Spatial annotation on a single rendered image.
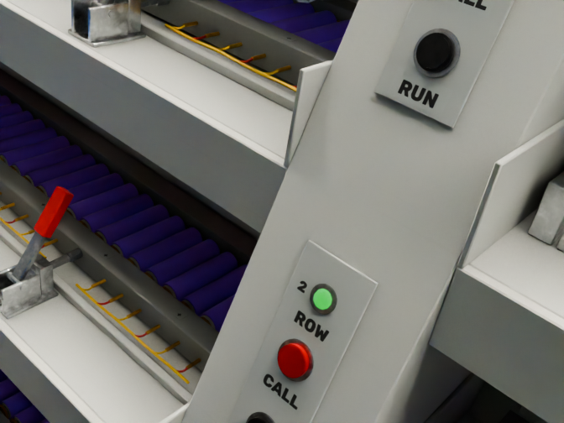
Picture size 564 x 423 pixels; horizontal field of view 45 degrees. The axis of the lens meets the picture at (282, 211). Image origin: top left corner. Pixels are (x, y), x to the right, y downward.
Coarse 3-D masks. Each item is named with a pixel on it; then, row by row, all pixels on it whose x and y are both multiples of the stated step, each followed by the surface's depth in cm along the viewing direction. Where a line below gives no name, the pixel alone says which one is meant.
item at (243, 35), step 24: (192, 0) 44; (216, 0) 45; (168, 24) 44; (192, 24) 44; (216, 24) 43; (240, 24) 42; (264, 24) 42; (216, 48) 42; (240, 48) 43; (264, 48) 41; (288, 48) 40; (312, 48) 40; (264, 72) 40; (288, 72) 41
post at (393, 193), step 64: (384, 0) 30; (384, 64) 30; (512, 64) 27; (320, 128) 32; (384, 128) 30; (448, 128) 28; (512, 128) 27; (320, 192) 32; (384, 192) 30; (448, 192) 28; (256, 256) 34; (384, 256) 30; (448, 256) 28; (256, 320) 34; (384, 320) 30; (384, 384) 30; (448, 384) 38
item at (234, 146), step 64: (0, 0) 46; (64, 0) 48; (64, 64) 43; (128, 64) 40; (192, 64) 42; (320, 64) 31; (128, 128) 40; (192, 128) 36; (256, 128) 36; (256, 192) 35
